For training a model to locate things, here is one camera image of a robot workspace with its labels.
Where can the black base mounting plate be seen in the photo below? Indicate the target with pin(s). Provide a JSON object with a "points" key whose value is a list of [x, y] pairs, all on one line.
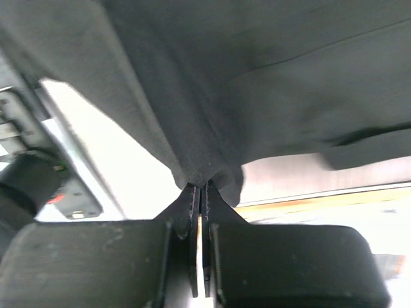
{"points": [[32, 134]]}

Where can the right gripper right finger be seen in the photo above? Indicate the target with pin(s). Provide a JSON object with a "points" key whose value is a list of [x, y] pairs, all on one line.
{"points": [[284, 265]]}

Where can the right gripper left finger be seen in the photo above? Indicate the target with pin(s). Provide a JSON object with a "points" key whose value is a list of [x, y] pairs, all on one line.
{"points": [[139, 263]]}

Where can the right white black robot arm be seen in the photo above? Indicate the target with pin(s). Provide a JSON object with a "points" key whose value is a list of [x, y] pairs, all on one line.
{"points": [[159, 262]]}

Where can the black long sleeve shirt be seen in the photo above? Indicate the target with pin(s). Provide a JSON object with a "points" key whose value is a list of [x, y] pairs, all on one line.
{"points": [[208, 86]]}

